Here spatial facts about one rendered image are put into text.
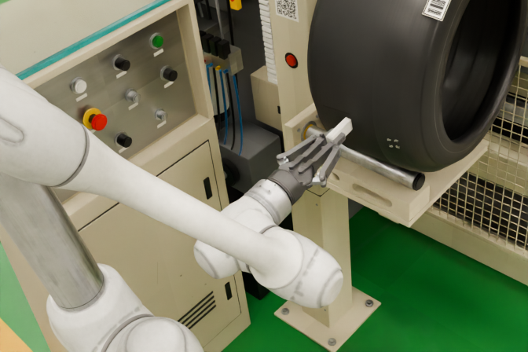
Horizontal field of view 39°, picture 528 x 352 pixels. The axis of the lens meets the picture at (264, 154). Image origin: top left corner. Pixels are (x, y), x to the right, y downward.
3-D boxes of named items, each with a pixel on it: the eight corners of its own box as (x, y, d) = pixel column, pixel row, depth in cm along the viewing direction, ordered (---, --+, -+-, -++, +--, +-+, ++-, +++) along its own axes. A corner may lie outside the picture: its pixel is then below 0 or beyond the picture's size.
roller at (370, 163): (298, 133, 191) (309, 119, 192) (305, 142, 195) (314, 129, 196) (413, 185, 171) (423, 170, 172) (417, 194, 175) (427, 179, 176)
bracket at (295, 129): (287, 154, 195) (283, 124, 189) (375, 84, 216) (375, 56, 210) (296, 159, 193) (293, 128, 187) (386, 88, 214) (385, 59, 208)
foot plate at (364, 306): (273, 314, 261) (273, 310, 260) (321, 269, 275) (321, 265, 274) (333, 353, 245) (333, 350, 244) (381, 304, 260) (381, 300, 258)
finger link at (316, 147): (295, 181, 151) (290, 178, 152) (328, 148, 156) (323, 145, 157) (292, 168, 148) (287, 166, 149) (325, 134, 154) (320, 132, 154)
